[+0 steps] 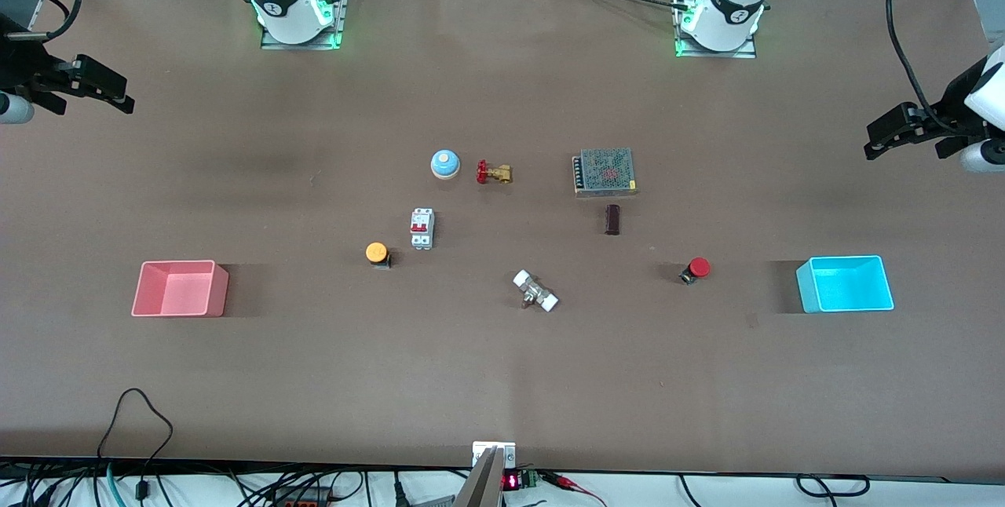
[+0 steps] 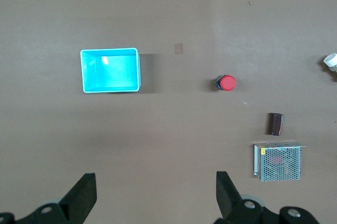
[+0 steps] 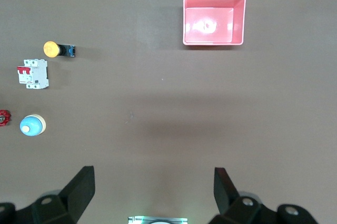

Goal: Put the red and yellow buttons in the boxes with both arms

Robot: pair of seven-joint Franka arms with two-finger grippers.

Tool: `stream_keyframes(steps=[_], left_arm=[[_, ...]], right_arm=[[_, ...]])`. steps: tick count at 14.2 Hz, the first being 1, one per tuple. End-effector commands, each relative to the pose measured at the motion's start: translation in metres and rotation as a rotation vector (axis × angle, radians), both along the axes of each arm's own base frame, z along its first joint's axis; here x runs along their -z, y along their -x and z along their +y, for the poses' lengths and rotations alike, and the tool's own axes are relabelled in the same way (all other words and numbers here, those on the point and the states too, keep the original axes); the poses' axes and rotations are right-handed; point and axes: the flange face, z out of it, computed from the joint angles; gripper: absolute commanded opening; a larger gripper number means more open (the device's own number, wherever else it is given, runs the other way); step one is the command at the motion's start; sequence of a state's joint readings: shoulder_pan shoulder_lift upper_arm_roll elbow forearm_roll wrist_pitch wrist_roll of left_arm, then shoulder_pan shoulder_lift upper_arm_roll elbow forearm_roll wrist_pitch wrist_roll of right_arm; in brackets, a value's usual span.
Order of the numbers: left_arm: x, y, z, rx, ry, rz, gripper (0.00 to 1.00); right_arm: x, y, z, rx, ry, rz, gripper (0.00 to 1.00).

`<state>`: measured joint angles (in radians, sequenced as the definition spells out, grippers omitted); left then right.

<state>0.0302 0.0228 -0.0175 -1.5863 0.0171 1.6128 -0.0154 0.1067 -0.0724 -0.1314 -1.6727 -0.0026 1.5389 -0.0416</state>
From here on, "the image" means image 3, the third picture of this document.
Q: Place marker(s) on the white circuit breaker red levers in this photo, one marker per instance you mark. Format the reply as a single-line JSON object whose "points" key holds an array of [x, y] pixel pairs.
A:
{"points": [[35, 74]]}

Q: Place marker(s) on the brass valve red handwheel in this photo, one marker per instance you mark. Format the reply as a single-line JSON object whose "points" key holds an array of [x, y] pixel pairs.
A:
{"points": [[3, 117]]}

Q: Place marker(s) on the blue dome call bell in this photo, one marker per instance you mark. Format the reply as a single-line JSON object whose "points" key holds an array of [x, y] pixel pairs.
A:
{"points": [[31, 126]]}

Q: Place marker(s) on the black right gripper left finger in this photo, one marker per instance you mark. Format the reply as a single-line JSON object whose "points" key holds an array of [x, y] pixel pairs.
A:
{"points": [[76, 195]]}

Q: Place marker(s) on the yellow push button switch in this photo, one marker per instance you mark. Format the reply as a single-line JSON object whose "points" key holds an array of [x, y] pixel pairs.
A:
{"points": [[51, 49]]}

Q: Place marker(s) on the pink plastic box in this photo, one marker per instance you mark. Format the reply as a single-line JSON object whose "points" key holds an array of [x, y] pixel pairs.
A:
{"points": [[210, 25]]}

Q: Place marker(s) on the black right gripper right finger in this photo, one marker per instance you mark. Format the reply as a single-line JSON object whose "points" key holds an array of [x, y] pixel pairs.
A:
{"points": [[226, 200]]}

